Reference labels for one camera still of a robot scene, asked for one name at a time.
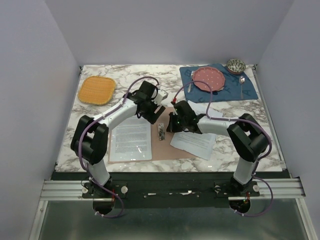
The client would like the printed paper sheet top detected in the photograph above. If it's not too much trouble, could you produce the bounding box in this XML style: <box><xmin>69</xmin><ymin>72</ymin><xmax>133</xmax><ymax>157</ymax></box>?
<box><xmin>108</xmin><ymin>117</ymin><xmax>152</xmax><ymax>163</ymax></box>

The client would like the silver spoon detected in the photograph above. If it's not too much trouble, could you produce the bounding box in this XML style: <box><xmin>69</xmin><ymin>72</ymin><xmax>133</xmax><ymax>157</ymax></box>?
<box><xmin>238</xmin><ymin>75</ymin><xmax>246</xmax><ymax>100</ymax></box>

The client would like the metal folder clip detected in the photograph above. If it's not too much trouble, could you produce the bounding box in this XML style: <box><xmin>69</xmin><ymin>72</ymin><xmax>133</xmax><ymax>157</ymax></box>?
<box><xmin>157</xmin><ymin>123</ymin><xmax>165</xmax><ymax>141</ymax></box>

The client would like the black mounting base plate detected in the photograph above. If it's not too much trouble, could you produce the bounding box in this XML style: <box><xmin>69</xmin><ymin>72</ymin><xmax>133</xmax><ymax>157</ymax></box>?
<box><xmin>82</xmin><ymin>172</ymin><xmax>260</xmax><ymax>209</ymax></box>

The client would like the purple cable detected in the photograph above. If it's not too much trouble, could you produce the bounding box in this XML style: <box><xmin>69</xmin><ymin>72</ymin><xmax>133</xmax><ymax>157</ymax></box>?
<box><xmin>77</xmin><ymin>76</ymin><xmax>161</xmax><ymax>218</ymax></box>
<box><xmin>170</xmin><ymin>80</ymin><xmax>273</xmax><ymax>163</ymax></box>

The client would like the orange woven mat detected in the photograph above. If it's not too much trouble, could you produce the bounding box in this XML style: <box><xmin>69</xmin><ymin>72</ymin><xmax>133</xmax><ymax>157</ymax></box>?
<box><xmin>77</xmin><ymin>76</ymin><xmax>116</xmax><ymax>106</ymax></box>

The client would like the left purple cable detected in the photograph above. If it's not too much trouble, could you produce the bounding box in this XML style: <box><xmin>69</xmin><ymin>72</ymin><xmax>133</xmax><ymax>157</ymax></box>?
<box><xmin>77</xmin><ymin>76</ymin><xmax>161</xmax><ymax>218</ymax></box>

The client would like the printed paper stack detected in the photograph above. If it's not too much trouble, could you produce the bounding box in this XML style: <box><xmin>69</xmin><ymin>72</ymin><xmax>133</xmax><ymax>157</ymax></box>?
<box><xmin>170</xmin><ymin>100</ymin><xmax>216</xmax><ymax>161</ymax></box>

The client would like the pink dotted plate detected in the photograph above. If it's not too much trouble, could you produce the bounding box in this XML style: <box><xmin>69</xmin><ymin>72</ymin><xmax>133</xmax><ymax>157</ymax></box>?
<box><xmin>192</xmin><ymin>66</ymin><xmax>226</xmax><ymax>92</ymax></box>

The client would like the blue cloth placemat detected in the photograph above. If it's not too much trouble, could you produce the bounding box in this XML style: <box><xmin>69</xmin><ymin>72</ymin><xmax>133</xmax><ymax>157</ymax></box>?
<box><xmin>179</xmin><ymin>63</ymin><xmax>259</xmax><ymax>103</ymax></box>

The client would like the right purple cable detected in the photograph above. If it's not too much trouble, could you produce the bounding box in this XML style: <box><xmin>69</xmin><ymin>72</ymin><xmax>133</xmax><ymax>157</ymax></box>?
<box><xmin>170</xmin><ymin>80</ymin><xmax>273</xmax><ymax>163</ymax></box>

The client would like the floral patterned bowl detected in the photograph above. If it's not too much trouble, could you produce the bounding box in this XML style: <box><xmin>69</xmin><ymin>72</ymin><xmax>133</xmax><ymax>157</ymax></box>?
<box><xmin>226</xmin><ymin>58</ymin><xmax>247</xmax><ymax>75</ymax></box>

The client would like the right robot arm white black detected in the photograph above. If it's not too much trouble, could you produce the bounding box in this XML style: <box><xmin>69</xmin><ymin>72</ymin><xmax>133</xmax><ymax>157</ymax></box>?
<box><xmin>166</xmin><ymin>100</ymin><xmax>272</xmax><ymax>196</ymax></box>

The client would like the aluminium rail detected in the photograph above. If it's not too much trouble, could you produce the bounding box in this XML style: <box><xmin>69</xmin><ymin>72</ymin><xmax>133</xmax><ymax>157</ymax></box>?
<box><xmin>40</xmin><ymin>178</ymin><xmax>306</xmax><ymax>201</ymax></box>

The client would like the silver fork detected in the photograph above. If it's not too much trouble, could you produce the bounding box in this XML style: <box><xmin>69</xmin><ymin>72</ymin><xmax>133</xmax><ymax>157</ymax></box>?
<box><xmin>187</xmin><ymin>71</ymin><xmax>195</xmax><ymax>93</ymax></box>

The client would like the pink folder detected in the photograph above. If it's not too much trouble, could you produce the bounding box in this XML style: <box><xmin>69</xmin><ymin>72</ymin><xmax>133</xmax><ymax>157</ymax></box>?
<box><xmin>108</xmin><ymin>107</ymin><xmax>195</xmax><ymax>164</ymax></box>

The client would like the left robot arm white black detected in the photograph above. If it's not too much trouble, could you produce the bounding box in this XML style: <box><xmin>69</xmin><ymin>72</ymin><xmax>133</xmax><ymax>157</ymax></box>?
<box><xmin>70</xmin><ymin>76</ymin><xmax>168</xmax><ymax>198</ymax></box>

